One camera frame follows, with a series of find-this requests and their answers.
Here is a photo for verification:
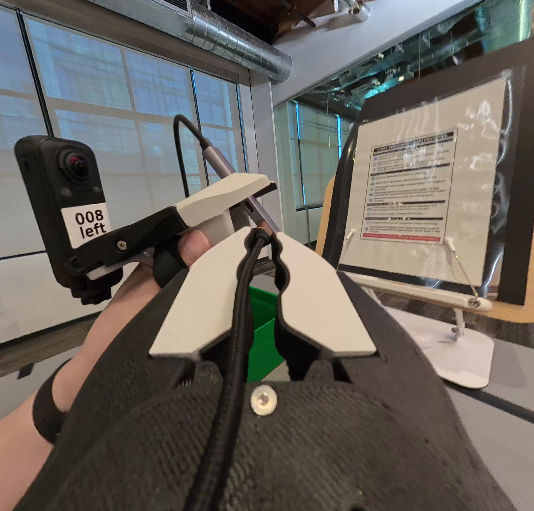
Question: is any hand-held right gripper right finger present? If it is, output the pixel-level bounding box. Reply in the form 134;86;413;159
271;232;379;359

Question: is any large glass window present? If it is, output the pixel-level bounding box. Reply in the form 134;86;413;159
0;2;251;261

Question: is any black braided usb-c cable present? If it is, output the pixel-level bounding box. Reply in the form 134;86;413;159
184;227;270;511

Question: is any black backing board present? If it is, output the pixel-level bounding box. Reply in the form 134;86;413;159
323;40;534;307

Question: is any black wrist strap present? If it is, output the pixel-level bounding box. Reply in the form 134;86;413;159
31;358;72;444

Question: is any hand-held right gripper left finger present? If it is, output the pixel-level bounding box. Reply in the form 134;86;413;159
149;227;263;361

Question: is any green plastic bin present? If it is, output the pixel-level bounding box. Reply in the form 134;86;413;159
246;286;289;384

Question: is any person's left forearm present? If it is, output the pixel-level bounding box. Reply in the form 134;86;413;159
0;388;63;511

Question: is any narrow glass window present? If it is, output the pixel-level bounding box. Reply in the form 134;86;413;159
288;100;356;211

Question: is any grey usb hub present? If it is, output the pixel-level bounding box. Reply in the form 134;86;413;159
202;142;283;234

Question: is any laminated instruction sheet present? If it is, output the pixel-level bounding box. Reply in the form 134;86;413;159
338;71;512;289

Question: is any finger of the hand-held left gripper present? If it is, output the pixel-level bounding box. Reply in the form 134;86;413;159
175;172;278;240

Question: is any white document stand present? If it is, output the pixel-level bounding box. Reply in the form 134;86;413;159
340;227;495;389

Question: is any person's left hand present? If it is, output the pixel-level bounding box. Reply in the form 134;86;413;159
52;229;212;414

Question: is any black hub cable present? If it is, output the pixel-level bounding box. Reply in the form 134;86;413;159
173;114;213;199

